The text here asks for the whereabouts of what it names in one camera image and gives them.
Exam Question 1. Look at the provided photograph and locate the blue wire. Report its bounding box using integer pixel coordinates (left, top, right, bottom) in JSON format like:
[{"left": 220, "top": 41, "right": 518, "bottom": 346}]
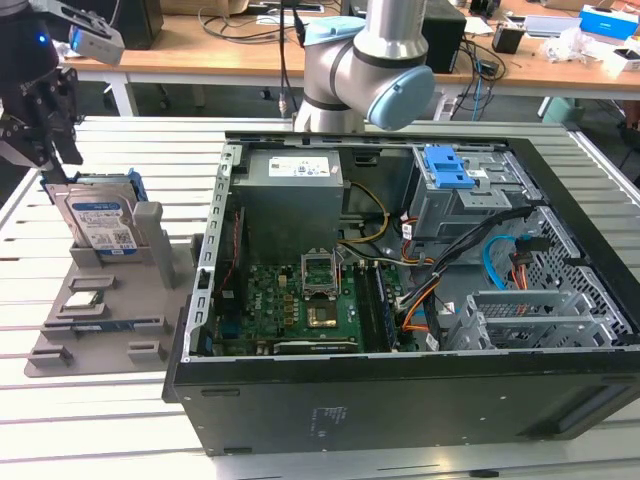
[{"left": 482, "top": 234, "right": 526, "bottom": 291}]

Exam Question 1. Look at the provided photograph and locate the silver CPU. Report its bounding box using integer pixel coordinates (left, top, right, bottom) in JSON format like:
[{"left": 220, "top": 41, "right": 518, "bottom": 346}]
[{"left": 64, "top": 290, "right": 105, "bottom": 309}]

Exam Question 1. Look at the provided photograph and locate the clear plastic bag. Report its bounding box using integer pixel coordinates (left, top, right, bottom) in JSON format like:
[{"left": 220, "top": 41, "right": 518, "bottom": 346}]
[{"left": 542, "top": 27, "right": 609, "bottom": 64}]

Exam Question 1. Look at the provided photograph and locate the red black twisted wire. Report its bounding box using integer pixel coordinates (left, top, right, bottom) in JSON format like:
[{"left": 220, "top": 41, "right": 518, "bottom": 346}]
[{"left": 222, "top": 207, "right": 247, "bottom": 297}]

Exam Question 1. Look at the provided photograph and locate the orange power wire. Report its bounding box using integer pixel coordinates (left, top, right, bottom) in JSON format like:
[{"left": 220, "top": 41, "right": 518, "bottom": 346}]
[{"left": 508, "top": 238, "right": 550, "bottom": 292}]

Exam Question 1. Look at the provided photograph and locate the black PC case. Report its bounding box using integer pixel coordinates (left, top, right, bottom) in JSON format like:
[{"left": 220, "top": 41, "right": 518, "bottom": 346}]
[{"left": 160, "top": 128, "right": 640, "bottom": 457}]

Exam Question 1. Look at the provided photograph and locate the orange yellow wire bundle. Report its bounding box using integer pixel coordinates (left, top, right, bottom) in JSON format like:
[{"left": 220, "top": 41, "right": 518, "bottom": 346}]
[{"left": 399, "top": 297, "right": 434, "bottom": 336}]

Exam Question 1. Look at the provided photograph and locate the long wooden desk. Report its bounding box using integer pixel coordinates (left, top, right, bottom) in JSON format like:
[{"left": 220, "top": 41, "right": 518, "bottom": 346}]
[{"left": 59, "top": 9, "right": 640, "bottom": 119}]

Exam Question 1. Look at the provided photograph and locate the black RAM slot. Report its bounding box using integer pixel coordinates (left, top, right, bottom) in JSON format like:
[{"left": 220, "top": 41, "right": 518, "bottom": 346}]
[
  {"left": 373, "top": 263, "right": 404, "bottom": 351},
  {"left": 356, "top": 264, "right": 384, "bottom": 352}
]

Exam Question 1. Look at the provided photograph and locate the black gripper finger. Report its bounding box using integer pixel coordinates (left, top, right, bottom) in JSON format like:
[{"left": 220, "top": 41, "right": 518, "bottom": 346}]
[
  {"left": 0, "top": 115, "right": 69, "bottom": 187},
  {"left": 49, "top": 67, "right": 85, "bottom": 167}
]

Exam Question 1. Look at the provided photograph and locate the hard disk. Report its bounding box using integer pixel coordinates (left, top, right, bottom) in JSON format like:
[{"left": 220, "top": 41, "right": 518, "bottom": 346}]
[{"left": 39, "top": 168, "right": 146, "bottom": 257}]

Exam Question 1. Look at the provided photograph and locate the CPU socket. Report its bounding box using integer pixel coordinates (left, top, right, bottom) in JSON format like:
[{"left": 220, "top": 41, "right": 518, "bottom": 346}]
[{"left": 305, "top": 295, "right": 341, "bottom": 330}]

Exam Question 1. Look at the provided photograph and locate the metal disk bay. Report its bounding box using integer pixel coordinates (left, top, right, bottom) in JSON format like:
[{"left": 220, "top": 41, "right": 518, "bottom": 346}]
[{"left": 437, "top": 288, "right": 634, "bottom": 351}]

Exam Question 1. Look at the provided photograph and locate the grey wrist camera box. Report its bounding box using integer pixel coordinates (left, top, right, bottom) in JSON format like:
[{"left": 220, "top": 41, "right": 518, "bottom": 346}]
[{"left": 29, "top": 0, "right": 125, "bottom": 65}]

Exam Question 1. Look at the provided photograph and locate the white phone box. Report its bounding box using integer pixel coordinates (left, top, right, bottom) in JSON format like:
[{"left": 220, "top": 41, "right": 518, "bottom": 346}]
[{"left": 604, "top": 47, "right": 640, "bottom": 74}]

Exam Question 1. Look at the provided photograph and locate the grey power supply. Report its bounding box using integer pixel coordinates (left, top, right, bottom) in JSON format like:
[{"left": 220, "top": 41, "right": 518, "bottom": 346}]
[{"left": 232, "top": 149, "right": 346, "bottom": 251}]

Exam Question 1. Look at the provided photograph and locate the large black equipment case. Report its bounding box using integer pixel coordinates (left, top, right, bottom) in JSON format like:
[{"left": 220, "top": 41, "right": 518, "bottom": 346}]
[{"left": 114, "top": 0, "right": 165, "bottom": 50}]

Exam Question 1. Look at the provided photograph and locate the pale green bin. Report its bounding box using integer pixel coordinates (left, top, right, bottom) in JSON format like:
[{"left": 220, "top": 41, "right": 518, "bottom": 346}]
[{"left": 539, "top": 97, "right": 576, "bottom": 126}]

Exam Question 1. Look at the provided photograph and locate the metal socket cover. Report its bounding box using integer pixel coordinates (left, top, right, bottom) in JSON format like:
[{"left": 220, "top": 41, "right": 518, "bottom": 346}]
[{"left": 298, "top": 247, "right": 345, "bottom": 300}]

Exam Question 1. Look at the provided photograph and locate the grey flat box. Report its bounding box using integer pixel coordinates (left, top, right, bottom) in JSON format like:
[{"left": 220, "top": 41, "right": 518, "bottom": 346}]
[{"left": 522, "top": 14, "right": 584, "bottom": 39}]

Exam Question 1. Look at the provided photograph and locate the small black box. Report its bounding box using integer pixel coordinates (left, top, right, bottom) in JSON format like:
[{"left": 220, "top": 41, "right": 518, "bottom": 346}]
[{"left": 492, "top": 25, "right": 526, "bottom": 55}]

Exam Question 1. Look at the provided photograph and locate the grey parts rack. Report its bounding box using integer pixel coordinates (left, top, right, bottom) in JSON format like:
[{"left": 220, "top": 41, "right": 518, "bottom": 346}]
[{"left": 23, "top": 202, "right": 204, "bottom": 379}]

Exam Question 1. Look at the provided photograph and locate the blue cardboard box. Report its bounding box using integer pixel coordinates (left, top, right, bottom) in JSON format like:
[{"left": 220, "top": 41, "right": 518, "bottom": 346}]
[{"left": 578, "top": 4, "right": 640, "bottom": 36}]

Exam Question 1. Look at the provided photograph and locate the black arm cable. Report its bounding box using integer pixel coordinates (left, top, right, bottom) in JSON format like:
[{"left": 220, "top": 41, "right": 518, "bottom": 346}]
[{"left": 277, "top": 0, "right": 307, "bottom": 119}]

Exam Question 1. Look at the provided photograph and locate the graphics card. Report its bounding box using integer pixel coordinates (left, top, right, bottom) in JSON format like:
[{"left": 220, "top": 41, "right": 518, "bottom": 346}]
[{"left": 272, "top": 339, "right": 361, "bottom": 356}]

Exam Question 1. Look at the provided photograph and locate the green motherboard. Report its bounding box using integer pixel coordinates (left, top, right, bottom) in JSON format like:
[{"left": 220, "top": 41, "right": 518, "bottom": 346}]
[{"left": 212, "top": 257, "right": 421, "bottom": 356}]

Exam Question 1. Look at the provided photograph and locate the blue plastic drive carrier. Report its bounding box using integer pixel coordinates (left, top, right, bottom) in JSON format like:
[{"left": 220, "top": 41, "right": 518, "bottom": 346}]
[{"left": 422, "top": 144, "right": 476, "bottom": 191}]

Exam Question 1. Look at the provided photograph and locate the black cable bundle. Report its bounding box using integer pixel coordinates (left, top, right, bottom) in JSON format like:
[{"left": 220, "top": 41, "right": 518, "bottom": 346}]
[{"left": 397, "top": 204, "right": 546, "bottom": 314}]

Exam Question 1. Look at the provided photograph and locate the metal drive cage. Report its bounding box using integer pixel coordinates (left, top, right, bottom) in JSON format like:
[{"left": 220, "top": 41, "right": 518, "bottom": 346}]
[{"left": 402, "top": 144, "right": 544, "bottom": 251}]

